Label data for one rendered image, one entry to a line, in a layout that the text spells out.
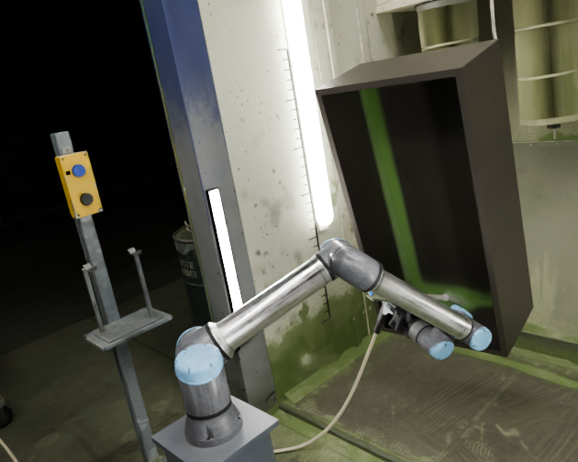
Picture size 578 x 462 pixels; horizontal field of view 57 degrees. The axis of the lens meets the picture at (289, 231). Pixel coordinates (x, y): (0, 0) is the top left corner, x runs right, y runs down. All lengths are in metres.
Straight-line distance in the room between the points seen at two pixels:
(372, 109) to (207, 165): 0.78
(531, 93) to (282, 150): 1.31
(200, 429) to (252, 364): 1.05
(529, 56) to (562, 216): 0.90
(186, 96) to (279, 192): 0.69
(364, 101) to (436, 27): 0.97
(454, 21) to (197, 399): 2.43
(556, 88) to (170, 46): 1.87
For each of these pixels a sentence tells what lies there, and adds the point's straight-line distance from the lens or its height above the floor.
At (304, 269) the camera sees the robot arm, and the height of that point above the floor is 1.05.
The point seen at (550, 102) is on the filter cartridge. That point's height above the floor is 1.37.
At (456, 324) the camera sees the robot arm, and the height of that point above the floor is 0.76.
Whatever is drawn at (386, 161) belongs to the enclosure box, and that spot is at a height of 1.25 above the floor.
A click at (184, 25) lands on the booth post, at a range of 2.48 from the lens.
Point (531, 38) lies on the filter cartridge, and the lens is 3.04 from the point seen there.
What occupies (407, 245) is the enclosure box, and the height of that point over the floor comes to 0.80.
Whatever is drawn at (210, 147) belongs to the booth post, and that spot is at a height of 1.46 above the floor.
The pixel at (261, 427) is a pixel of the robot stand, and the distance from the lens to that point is 1.82.
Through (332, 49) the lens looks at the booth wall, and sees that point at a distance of 3.06.
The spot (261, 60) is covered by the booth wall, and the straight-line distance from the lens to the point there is 2.71.
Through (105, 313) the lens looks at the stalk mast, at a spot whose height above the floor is 0.84.
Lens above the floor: 1.68
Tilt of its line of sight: 15 degrees down
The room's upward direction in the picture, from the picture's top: 10 degrees counter-clockwise
